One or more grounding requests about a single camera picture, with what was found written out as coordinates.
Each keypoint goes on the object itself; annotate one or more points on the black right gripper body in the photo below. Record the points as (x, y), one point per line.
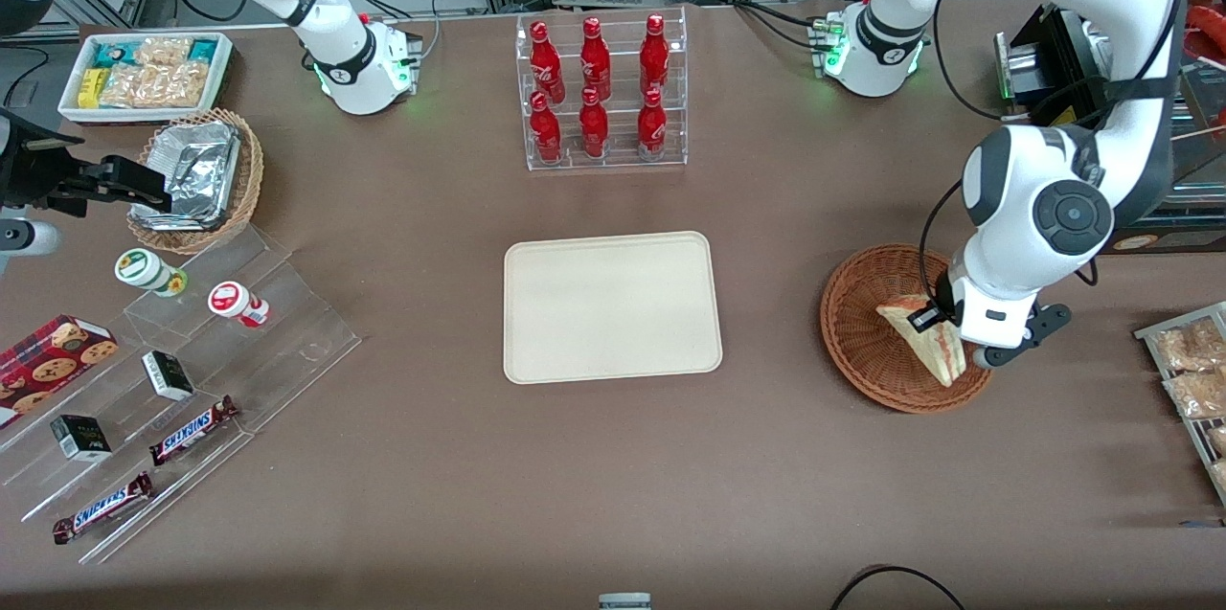
(31, 175)

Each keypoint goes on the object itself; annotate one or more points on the triangular sandwich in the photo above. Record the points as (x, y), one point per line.
(934, 351)

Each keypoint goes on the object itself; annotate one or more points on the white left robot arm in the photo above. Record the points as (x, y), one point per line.
(1101, 16)

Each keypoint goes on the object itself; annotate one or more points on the round brown wicker basket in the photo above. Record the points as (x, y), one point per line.
(862, 351)

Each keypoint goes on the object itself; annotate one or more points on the light wicker basket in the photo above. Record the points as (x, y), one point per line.
(247, 179)

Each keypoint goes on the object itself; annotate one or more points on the beige plastic tray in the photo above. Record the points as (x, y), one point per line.
(613, 308)

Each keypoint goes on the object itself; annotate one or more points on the white plastic snack bin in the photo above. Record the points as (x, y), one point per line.
(144, 115)

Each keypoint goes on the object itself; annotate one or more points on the silver foil container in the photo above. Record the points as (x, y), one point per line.
(196, 169)

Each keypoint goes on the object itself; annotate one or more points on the green lid yogurt cup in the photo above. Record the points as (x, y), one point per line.
(142, 268)

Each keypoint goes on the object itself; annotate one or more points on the yellow snack packet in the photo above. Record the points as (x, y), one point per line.
(91, 88)

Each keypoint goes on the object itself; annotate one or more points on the large clear cracker bag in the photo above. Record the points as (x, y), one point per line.
(158, 85)

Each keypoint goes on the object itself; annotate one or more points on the teal snack packet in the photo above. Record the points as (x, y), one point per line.
(204, 50)
(113, 53)

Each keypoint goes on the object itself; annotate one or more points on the small clear cracker bag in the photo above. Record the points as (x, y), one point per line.
(163, 50)

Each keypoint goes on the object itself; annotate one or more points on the clear bag of fried snacks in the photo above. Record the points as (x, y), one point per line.
(1218, 440)
(1197, 395)
(1192, 347)
(1220, 474)

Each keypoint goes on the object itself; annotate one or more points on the red lid yogurt cup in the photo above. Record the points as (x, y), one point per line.
(230, 299)

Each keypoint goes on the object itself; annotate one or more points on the red cookie box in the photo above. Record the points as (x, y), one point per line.
(53, 359)

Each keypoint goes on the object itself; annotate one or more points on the small black carton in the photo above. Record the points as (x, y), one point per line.
(168, 375)
(81, 438)

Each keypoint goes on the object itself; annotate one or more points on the clear acrylic stepped shelf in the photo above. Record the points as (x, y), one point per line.
(287, 351)

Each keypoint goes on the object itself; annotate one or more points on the Snickers chocolate bar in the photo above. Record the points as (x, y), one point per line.
(192, 431)
(101, 508)

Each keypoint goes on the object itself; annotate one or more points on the grey device with green light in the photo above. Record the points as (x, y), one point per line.
(1017, 64)

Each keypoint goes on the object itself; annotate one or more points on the black control box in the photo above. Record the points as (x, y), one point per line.
(1073, 45)

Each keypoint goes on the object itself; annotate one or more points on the red cola bottle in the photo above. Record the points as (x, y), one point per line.
(654, 56)
(595, 62)
(545, 131)
(546, 64)
(651, 124)
(593, 126)

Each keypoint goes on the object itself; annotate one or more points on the red food pieces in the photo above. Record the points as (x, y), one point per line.
(1211, 21)

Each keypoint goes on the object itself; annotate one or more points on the clear acrylic bottle rack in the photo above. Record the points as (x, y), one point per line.
(618, 155)

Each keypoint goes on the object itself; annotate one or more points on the small grey block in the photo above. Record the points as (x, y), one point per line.
(624, 602)

